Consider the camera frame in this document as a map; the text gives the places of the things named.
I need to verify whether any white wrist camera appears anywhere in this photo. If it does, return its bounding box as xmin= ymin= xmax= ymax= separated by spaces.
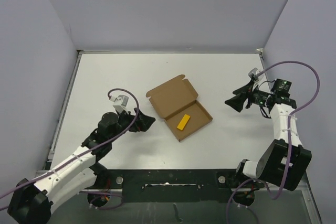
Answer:
xmin=248 ymin=68 xmax=262 ymax=89
xmin=109 ymin=95 xmax=129 ymax=113

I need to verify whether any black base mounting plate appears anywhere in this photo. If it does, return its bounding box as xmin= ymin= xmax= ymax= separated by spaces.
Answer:
xmin=76 ymin=168 xmax=265 ymax=206

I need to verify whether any brown cardboard box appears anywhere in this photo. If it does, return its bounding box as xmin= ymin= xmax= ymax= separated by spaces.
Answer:
xmin=146 ymin=74 xmax=213 ymax=141

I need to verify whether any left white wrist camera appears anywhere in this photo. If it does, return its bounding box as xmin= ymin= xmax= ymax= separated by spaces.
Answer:
xmin=109 ymin=95 xmax=129 ymax=113

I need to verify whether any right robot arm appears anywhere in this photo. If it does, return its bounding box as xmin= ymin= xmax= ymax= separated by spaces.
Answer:
xmin=225 ymin=79 xmax=312 ymax=191

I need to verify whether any yellow rectangular block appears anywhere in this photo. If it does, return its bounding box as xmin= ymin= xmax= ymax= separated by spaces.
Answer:
xmin=176 ymin=114 xmax=190 ymax=131

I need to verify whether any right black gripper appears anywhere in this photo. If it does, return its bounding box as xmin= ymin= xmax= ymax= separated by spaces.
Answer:
xmin=225 ymin=80 xmax=272 ymax=112

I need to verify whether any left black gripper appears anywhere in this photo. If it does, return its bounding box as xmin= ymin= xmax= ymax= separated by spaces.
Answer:
xmin=109 ymin=107 xmax=155 ymax=142

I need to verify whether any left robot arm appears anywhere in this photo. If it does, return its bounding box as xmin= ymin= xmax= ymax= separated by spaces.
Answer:
xmin=7 ymin=109 xmax=155 ymax=223

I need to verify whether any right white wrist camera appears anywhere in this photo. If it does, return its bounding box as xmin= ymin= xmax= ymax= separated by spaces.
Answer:
xmin=248 ymin=68 xmax=262 ymax=89

